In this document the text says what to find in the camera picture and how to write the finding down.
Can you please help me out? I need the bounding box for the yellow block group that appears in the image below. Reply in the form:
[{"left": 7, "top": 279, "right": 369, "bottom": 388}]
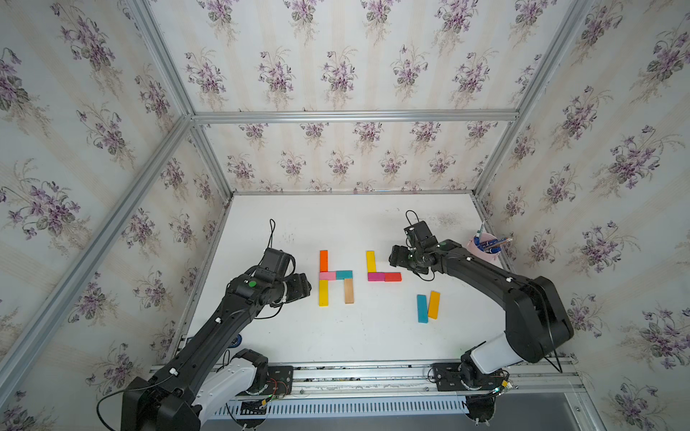
[
  {"left": 366, "top": 251, "right": 377, "bottom": 273},
  {"left": 318, "top": 280, "right": 329, "bottom": 307}
]

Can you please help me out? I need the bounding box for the pink block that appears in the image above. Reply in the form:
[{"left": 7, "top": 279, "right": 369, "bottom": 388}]
[{"left": 319, "top": 271, "right": 337, "bottom": 281}]

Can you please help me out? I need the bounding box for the red block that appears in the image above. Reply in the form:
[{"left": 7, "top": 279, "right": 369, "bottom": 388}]
[{"left": 385, "top": 272, "right": 403, "bottom": 283}]

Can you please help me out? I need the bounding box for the teal block group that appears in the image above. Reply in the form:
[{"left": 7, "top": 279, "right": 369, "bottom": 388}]
[
  {"left": 336, "top": 270, "right": 353, "bottom": 280},
  {"left": 416, "top": 295, "right": 429, "bottom": 324}
]

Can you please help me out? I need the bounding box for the magenta block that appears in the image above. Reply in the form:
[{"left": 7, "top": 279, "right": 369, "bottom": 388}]
[{"left": 368, "top": 272, "right": 386, "bottom": 282}]

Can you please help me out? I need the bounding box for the natural wood block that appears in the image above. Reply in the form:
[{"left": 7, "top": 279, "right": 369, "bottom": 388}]
[{"left": 343, "top": 278, "right": 355, "bottom": 305}]

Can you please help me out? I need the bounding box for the amber orange block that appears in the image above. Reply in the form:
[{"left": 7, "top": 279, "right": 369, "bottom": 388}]
[{"left": 427, "top": 291, "right": 441, "bottom": 320}]

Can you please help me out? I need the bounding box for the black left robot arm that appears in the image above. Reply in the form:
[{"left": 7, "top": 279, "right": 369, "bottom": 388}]
[{"left": 120, "top": 248, "right": 311, "bottom": 430}]

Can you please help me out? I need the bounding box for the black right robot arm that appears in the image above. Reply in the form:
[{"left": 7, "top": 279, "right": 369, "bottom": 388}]
[{"left": 389, "top": 221, "right": 574, "bottom": 390}]

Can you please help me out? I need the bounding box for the blue object behind arm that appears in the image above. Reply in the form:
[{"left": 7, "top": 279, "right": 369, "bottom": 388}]
[{"left": 230, "top": 335, "right": 243, "bottom": 348}]

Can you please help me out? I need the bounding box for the pink pen cup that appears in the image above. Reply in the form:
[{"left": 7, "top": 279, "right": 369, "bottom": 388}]
[{"left": 466, "top": 233, "right": 501, "bottom": 266}]

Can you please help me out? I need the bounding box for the white vent grille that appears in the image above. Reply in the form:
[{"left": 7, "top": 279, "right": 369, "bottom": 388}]
[{"left": 211, "top": 396, "right": 469, "bottom": 420}]

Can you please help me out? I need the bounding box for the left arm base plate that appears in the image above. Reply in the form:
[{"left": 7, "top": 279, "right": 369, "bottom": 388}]
[{"left": 238, "top": 366, "right": 295, "bottom": 398}]

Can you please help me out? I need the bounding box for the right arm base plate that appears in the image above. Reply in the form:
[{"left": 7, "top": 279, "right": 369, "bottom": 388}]
[{"left": 427, "top": 362, "right": 510, "bottom": 393}]

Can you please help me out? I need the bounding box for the aluminium front rail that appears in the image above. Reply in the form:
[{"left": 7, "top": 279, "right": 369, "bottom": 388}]
[{"left": 134, "top": 354, "right": 586, "bottom": 404}]

